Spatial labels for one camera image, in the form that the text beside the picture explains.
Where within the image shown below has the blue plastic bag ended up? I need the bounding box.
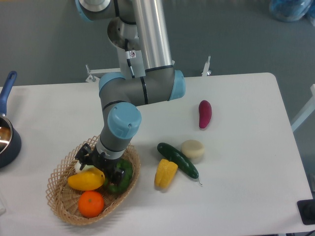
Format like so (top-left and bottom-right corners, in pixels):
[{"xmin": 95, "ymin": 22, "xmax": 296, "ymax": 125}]
[{"xmin": 269, "ymin": 0, "xmax": 315, "ymax": 23}]

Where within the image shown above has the green toy bok choy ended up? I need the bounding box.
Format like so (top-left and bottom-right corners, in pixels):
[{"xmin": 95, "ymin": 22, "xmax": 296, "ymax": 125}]
[{"xmin": 74, "ymin": 158, "xmax": 133, "ymax": 193}]

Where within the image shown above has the yellow toy bell pepper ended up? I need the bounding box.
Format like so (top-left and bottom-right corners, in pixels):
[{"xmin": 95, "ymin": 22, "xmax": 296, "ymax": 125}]
[{"xmin": 155, "ymin": 159, "xmax": 178, "ymax": 189}]

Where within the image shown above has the dark green toy cucumber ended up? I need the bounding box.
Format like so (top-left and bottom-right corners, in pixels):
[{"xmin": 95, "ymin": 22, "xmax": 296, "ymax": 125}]
[{"xmin": 157, "ymin": 143, "xmax": 201, "ymax": 184}]

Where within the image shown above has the white frame bar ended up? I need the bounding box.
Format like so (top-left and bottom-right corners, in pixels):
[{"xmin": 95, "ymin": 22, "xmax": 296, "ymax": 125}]
[{"xmin": 291, "ymin": 84, "xmax": 315, "ymax": 132}]

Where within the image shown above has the woven wicker basket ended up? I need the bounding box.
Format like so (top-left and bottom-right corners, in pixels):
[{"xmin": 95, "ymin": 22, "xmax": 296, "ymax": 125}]
[{"xmin": 46, "ymin": 136, "xmax": 141, "ymax": 226}]

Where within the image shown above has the beige round toy cake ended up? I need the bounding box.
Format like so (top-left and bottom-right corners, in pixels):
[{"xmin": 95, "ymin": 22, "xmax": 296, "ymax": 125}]
[{"xmin": 181, "ymin": 140, "xmax": 205, "ymax": 159}]

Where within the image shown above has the black device at edge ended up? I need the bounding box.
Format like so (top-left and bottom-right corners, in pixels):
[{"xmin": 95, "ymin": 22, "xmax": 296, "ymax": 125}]
[{"xmin": 297, "ymin": 199, "xmax": 315, "ymax": 225}]

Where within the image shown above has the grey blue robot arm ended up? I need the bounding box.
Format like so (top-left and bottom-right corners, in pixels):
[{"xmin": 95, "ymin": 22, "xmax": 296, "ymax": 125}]
[{"xmin": 76, "ymin": 0, "xmax": 186, "ymax": 185}]

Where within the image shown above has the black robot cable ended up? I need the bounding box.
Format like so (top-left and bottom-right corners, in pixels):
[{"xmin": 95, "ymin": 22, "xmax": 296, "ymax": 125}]
[{"xmin": 124, "ymin": 39, "xmax": 136, "ymax": 79}]

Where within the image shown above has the dark blue saucepan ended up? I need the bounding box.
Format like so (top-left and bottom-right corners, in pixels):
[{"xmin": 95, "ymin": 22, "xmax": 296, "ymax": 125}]
[{"xmin": 0, "ymin": 71, "xmax": 22, "ymax": 168}]

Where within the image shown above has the orange toy fruit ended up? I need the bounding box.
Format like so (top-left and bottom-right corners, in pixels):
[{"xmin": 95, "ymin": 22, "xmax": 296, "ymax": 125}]
[{"xmin": 78, "ymin": 191, "xmax": 104, "ymax": 218}]

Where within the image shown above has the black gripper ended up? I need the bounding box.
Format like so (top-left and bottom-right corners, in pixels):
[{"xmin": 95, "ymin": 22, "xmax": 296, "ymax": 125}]
[{"xmin": 75, "ymin": 143, "xmax": 126, "ymax": 185}]

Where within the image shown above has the purple toy sweet potato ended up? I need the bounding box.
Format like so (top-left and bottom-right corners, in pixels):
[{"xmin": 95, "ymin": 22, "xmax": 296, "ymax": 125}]
[{"xmin": 198, "ymin": 100, "xmax": 212, "ymax": 129}]

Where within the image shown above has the yellow toy mango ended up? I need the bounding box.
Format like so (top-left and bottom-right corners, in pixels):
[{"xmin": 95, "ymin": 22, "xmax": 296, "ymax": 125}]
[{"xmin": 67, "ymin": 168, "xmax": 106, "ymax": 191}]

